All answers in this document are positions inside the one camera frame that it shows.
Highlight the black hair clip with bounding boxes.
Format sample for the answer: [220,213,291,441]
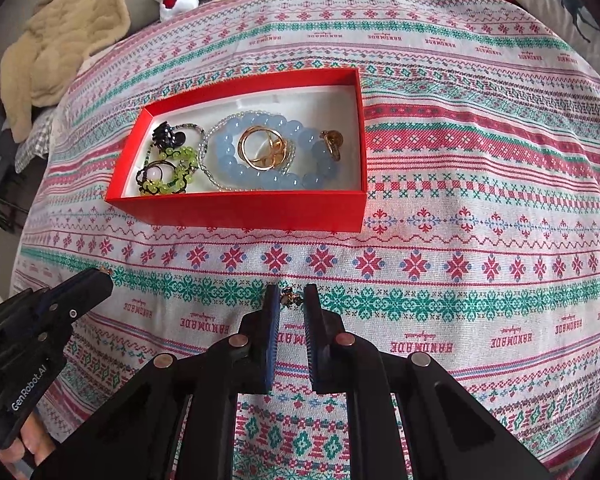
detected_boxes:
[151,120,187,154]

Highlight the white printed pillow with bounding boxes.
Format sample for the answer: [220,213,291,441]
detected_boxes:
[504,0,600,77]

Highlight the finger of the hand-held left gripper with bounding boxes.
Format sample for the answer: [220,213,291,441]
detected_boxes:
[9,268,115,343]

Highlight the dark green beaded bracelet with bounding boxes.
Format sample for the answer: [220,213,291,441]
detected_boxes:
[147,120,207,171]

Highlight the patterned knit-print bedspread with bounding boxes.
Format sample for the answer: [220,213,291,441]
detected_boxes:
[10,0,600,480]

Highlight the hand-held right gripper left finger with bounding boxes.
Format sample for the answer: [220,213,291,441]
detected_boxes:
[30,284,283,480]

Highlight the red jewelry box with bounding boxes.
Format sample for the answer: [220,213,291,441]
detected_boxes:
[104,67,369,235]

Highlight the person's left hand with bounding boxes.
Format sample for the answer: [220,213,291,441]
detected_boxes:
[0,407,57,469]

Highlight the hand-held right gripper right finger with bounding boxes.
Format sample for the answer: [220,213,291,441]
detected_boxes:
[302,284,553,480]

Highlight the yellow-green beaded bracelet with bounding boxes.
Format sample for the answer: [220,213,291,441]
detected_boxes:
[135,145,201,197]

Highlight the grey gingham sheet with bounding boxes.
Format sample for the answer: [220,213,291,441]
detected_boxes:
[14,110,61,171]

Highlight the clear beaded bracelet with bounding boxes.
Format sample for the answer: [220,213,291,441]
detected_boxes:
[195,108,299,192]

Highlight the pale blue bead bracelet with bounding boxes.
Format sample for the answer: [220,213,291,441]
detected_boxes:
[207,112,344,190]

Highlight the large gold interlocked rings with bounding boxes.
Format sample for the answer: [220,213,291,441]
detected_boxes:
[237,124,287,171]

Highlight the beige quilted blanket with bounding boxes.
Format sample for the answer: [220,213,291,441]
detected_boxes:
[0,0,141,134]

